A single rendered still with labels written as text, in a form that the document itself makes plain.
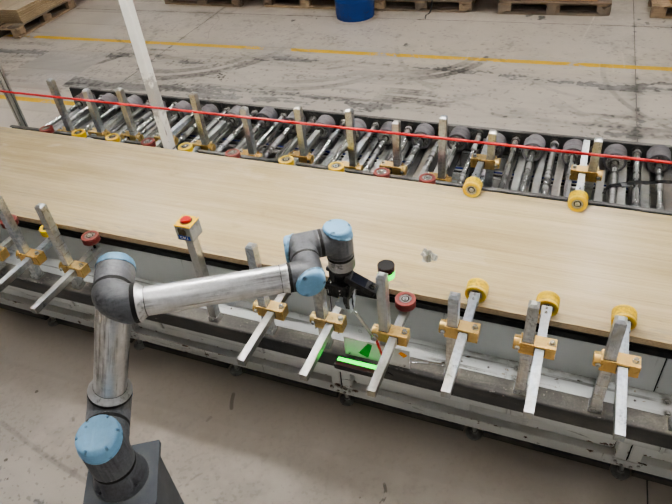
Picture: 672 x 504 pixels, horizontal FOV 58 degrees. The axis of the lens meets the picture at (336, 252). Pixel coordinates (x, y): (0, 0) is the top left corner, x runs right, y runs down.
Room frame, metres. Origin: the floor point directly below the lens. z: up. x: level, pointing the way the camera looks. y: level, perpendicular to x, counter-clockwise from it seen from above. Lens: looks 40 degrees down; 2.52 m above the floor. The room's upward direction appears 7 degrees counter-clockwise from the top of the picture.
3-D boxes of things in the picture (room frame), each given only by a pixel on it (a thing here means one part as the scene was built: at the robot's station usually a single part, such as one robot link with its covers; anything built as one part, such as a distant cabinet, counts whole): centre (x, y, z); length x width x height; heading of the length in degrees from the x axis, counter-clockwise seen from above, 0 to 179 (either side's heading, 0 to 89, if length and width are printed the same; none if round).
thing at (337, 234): (1.50, -0.01, 1.32); 0.10 x 0.09 x 0.12; 98
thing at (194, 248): (1.85, 0.54, 0.93); 0.05 x 0.04 x 0.45; 65
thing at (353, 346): (1.52, -0.11, 0.75); 0.26 x 0.01 x 0.10; 65
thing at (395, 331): (1.52, -0.17, 0.85); 0.13 x 0.06 x 0.05; 65
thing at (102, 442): (1.22, 0.85, 0.79); 0.17 x 0.15 x 0.18; 8
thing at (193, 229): (1.85, 0.54, 1.18); 0.07 x 0.07 x 0.08; 65
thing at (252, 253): (1.74, 0.31, 0.92); 0.03 x 0.03 x 0.48; 65
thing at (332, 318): (1.62, 0.06, 0.84); 0.13 x 0.06 x 0.05; 65
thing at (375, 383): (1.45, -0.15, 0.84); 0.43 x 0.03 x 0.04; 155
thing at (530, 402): (1.27, -0.62, 0.95); 0.50 x 0.04 x 0.04; 155
